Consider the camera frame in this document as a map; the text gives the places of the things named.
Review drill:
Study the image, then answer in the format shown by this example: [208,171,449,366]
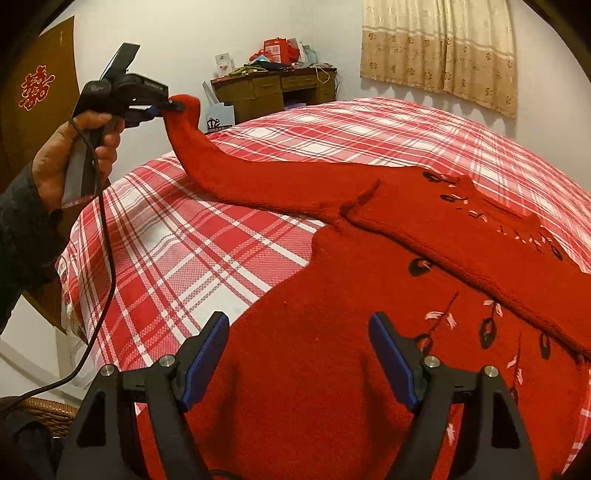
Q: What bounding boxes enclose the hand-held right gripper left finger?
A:
[55,311,230,480]

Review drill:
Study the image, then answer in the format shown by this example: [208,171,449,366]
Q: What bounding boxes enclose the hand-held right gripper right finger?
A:
[368,312,541,480]

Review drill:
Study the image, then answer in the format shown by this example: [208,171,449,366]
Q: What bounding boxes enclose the red knitted sweater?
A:
[136,93,591,480]

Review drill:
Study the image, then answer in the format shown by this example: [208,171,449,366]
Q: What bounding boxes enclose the person's left forearm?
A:
[0,161,70,333]

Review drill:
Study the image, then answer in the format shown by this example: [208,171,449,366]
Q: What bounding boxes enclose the person's left hand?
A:
[33,111,123,214]

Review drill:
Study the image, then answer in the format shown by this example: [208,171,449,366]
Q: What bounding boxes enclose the blue and white paper bag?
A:
[202,82,236,134]

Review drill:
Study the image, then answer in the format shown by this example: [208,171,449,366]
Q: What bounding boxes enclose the white picture box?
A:
[213,52,235,78]

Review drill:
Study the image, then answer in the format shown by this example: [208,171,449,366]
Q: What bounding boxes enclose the brown wooden door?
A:
[0,16,79,333]

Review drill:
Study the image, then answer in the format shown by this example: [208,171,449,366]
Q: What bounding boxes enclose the wooden desk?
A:
[210,67,338,125]

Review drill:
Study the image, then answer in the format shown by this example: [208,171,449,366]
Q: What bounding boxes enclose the red paper-cut decoration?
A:
[18,66,56,110]

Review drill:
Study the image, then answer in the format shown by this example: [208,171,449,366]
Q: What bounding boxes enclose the red gift boxes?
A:
[249,37,305,65]

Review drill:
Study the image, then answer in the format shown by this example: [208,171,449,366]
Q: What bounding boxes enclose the red plaid bed sheet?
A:
[54,97,591,480]

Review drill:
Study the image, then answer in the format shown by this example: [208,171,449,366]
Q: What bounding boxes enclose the wicker basket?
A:
[0,396,79,439]

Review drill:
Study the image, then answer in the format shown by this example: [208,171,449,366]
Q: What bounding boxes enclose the dark cloth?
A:
[0,411,63,480]

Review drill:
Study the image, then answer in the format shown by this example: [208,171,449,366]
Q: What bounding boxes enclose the beige floral curtain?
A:
[361,0,517,119]

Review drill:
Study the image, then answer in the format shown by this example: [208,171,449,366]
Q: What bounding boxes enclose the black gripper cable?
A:
[0,117,117,416]

